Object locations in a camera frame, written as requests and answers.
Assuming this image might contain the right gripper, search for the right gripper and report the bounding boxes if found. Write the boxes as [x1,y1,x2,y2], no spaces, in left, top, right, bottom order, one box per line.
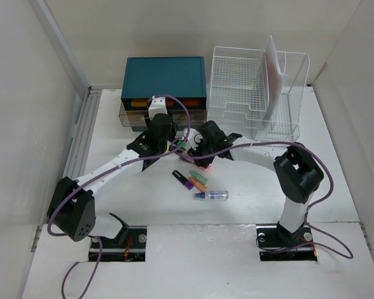
[187,137,216,169]

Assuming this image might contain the pink cap colourful tube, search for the pink cap colourful tube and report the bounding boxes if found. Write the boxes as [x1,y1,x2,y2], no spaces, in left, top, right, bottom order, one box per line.
[199,166,211,171]

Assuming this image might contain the clear blue glue pen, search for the clear blue glue pen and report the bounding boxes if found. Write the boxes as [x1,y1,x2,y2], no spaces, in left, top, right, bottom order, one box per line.
[193,191,229,201]

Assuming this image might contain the teal drawer organizer box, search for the teal drawer organizer box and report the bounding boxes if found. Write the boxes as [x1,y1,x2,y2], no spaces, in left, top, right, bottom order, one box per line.
[118,56,207,131]

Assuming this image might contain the clear mesh zip pouch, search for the clear mesh zip pouch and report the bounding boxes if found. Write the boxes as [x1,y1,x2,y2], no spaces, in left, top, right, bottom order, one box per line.
[264,36,287,121]

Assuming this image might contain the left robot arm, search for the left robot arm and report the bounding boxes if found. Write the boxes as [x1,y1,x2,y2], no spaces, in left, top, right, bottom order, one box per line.
[47,113,176,247]

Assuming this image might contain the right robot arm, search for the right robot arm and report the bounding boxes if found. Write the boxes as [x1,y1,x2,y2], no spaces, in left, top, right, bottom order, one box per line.
[183,121,324,249]

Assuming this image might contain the green black highlighter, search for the green black highlighter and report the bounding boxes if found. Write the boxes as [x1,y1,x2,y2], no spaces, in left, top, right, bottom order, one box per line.
[176,140,186,148]

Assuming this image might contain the pastel green highlighter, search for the pastel green highlighter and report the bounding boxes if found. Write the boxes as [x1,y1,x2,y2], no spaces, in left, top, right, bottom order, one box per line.
[189,171,208,185]

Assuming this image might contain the pastel orange highlighter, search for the pastel orange highlighter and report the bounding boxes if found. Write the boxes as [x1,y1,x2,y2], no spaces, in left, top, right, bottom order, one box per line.
[188,176,207,192]

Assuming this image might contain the purple black highlighter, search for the purple black highlighter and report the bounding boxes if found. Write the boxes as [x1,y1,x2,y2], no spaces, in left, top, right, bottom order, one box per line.
[172,170,194,190]

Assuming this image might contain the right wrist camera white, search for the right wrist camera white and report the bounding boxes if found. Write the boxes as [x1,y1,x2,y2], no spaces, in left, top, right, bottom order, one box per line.
[183,128,203,151]

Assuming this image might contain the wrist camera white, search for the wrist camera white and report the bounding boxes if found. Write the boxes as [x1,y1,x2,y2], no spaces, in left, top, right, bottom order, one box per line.
[148,96,168,119]
[183,128,203,151]

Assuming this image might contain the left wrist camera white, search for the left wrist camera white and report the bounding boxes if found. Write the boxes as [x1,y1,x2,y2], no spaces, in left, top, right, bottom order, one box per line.
[148,96,168,119]

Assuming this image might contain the white wire desk organizer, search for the white wire desk organizer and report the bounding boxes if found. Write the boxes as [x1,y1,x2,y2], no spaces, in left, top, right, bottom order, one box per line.
[206,47,310,141]

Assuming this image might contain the aluminium rail frame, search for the aluminium rail frame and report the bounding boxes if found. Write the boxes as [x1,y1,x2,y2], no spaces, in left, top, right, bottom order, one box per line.
[53,87,102,193]

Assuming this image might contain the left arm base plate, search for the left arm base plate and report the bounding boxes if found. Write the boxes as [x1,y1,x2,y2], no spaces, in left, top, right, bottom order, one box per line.
[100,226,148,262]

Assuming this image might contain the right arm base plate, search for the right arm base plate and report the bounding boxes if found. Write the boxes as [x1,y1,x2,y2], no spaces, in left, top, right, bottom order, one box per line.
[256,224,317,262]

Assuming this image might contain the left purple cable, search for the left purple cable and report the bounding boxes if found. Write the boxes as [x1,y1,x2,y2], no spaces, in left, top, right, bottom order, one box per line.
[46,94,193,299]

